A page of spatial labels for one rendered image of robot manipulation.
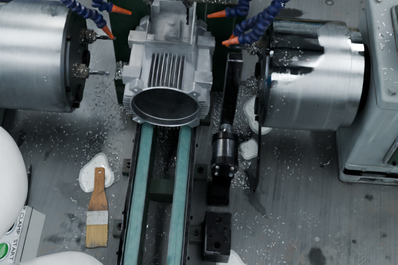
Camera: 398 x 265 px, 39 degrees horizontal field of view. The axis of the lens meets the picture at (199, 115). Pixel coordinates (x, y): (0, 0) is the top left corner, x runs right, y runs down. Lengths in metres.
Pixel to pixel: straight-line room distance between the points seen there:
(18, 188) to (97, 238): 0.79
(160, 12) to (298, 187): 0.54
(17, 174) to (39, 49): 0.66
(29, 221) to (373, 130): 0.72
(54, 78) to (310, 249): 0.69
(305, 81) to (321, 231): 0.39
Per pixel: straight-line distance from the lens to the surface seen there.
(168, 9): 1.30
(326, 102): 1.21
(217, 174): 1.19
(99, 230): 1.36
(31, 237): 1.11
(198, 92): 1.20
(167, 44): 1.21
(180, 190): 1.27
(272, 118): 1.23
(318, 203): 1.43
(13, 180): 0.58
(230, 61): 1.04
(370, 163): 1.40
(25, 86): 1.24
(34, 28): 1.24
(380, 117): 1.23
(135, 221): 1.24
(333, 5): 1.81
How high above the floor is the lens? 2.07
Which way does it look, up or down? 58 degrees down
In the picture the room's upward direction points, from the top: 4 degrees clockwise
